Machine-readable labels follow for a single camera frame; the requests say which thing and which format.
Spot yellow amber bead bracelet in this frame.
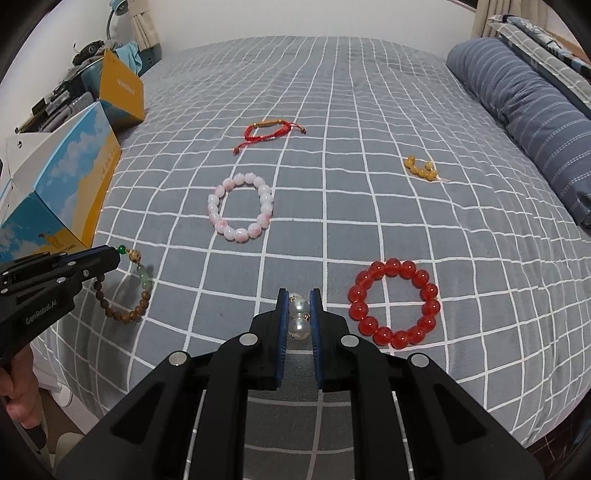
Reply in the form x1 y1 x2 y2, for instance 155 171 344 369
403 155 450 183

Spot brown wooden bead bracelet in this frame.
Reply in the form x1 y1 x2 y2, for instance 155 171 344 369
91 244 157 325

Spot pink white bead bracelet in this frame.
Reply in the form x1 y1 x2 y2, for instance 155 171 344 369
206 171 276 244

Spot grey suitcase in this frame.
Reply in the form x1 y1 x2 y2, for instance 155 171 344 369
15 91 94 134

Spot grey checked pillow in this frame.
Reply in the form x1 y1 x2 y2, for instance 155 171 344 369
487 14 590 116

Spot black items on suitcase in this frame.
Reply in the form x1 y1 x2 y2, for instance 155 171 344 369
72 40 104 66

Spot blue desk lamp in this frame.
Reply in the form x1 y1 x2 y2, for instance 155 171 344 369
105 0 128 40

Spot beige curtain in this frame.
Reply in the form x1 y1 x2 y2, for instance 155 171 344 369
128 0 159 51

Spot clear white bead bracelet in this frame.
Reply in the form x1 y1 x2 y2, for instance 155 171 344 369
286 291 314 342

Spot grey checked bed sheet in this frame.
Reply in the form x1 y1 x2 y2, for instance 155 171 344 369
33 37 590 444

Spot blue striped pillow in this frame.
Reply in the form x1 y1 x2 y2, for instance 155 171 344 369
447 38 590 228

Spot blue yellow cardboard box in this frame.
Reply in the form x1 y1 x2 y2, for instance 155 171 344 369
1 51 145 261

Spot red bead bracelet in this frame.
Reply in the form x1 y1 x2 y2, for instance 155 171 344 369
348 257 442 351

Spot red string bracelet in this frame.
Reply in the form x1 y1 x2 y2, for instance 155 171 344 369
232 118 310 156

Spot teal cloth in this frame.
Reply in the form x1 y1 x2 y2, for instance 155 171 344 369
114 42 143 75

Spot left hand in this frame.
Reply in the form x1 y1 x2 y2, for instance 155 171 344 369
0 344 43 429

